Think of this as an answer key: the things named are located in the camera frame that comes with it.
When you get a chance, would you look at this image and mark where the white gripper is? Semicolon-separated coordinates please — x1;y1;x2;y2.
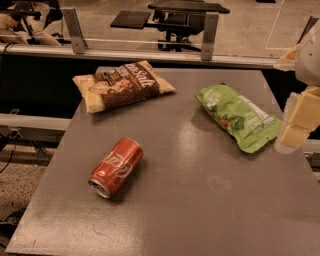
273;21;320;154

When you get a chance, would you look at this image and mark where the red coke can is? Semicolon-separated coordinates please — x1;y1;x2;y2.
88;138;143;198

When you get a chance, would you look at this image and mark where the green snack bag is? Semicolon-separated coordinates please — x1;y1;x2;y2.
196;84;281;154

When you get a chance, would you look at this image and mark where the black office chair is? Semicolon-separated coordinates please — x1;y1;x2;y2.
110;0;230;52

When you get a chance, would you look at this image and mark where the brown sea salt chip bag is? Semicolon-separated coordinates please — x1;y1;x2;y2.
73;61;175;113

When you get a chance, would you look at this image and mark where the black equipment top left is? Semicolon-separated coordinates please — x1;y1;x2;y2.
0;0;63;46

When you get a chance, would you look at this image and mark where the right metal bracket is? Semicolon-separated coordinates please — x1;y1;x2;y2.
298;16;320;43

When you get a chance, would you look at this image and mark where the metal bracket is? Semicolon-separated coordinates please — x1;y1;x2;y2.
62;8;87;54
298;16;320;43
201;12;219;61

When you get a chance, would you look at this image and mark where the middle metal bracket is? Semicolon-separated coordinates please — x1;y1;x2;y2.
201;12;219;61

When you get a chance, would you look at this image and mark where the left metal bracket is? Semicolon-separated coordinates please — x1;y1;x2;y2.
62;8;87;54

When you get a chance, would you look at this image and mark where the metal rail beam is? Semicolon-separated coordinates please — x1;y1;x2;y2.
0;43;277;69

